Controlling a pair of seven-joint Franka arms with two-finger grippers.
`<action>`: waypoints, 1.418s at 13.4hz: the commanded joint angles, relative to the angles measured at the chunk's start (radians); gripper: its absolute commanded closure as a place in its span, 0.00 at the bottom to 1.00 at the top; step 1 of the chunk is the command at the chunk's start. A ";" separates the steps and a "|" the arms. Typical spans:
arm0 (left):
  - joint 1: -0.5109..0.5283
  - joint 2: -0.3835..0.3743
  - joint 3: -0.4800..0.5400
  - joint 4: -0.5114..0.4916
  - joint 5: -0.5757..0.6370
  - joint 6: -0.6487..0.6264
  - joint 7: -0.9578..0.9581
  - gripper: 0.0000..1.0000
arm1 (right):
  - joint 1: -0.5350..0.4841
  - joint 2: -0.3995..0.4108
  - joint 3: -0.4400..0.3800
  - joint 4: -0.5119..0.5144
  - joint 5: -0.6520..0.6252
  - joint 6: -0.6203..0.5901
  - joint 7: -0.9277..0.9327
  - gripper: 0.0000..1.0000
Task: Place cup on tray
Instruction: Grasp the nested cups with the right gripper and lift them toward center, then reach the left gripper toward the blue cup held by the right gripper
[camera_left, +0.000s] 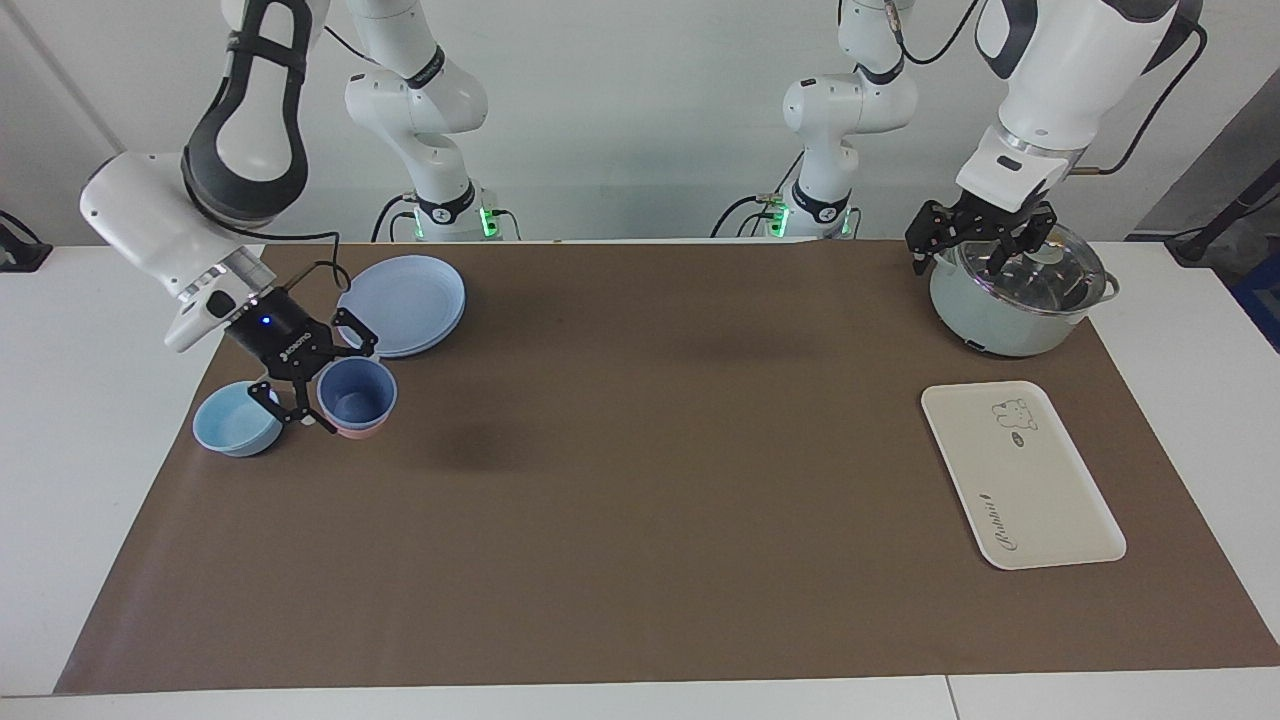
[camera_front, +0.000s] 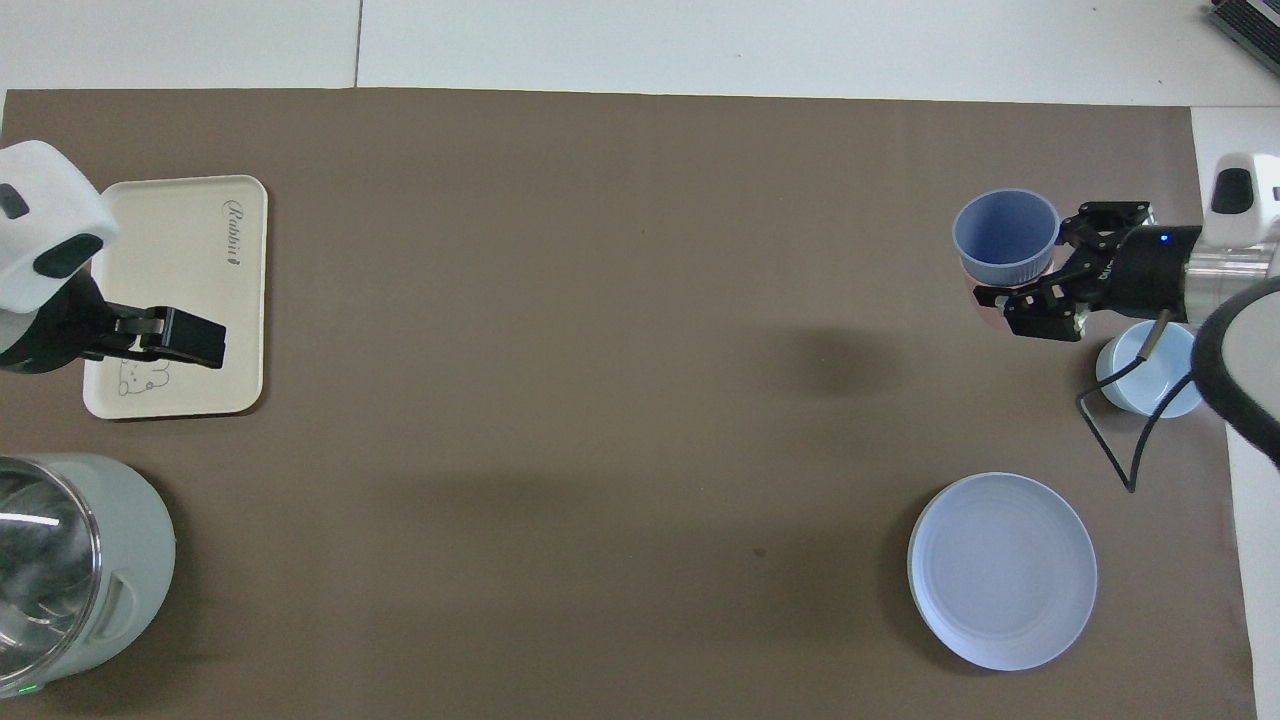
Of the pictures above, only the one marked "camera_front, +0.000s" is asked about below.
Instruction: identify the pale green cooking pot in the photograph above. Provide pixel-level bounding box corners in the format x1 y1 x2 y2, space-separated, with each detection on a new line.
0 453 177 699

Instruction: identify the blue plastic plate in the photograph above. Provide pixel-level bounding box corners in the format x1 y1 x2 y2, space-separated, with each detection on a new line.
907 472 1098 672

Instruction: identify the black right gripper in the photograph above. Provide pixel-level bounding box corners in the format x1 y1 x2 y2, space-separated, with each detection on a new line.
972 202 1204 343

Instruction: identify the brown table mat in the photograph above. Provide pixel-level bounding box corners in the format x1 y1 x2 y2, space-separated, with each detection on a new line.
0 88 1259 720

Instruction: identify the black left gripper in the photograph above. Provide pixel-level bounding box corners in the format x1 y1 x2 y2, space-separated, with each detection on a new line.
0 272 227 376

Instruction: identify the glass pot lid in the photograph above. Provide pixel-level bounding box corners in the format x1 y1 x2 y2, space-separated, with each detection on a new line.
0 458 103 681

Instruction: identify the cream tray with rabbit print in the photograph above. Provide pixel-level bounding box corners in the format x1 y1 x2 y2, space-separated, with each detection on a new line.
82 175 269 421

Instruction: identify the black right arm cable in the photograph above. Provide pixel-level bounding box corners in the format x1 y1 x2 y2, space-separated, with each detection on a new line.
1077 310 1196 493

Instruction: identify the blue plastic cup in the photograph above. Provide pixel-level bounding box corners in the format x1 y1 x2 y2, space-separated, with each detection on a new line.
952 189 1061 284

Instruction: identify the grey laptop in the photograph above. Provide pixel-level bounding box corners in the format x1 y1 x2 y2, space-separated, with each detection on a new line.
1205 0 1280 51

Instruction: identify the light blue bowl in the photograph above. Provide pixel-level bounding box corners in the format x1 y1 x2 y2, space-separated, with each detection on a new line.
1095 320 1206 419

